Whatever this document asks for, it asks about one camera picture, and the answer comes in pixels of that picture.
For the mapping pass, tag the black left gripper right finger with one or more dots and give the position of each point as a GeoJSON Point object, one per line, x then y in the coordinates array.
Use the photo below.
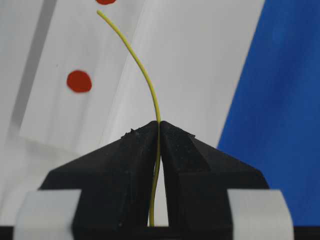
{"type": "Point", "coordinates": [214, 196]}

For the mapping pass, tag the small white raised plate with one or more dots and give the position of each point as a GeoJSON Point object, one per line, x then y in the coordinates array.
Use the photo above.
{"type": "Point", "coordinates": [72, 72]}

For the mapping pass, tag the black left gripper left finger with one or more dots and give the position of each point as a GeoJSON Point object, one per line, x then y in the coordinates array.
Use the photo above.
{"type": "Point", "coordinates": [102, 195]}

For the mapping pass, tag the blue table cloth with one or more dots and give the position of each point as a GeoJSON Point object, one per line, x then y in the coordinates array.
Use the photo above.
{"type": "Point", "coordinates": [273, 123]}

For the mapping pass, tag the large white base board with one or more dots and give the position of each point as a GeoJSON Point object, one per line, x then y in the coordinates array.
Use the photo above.
{"type": "Point", "coordinates": [193, 51]}

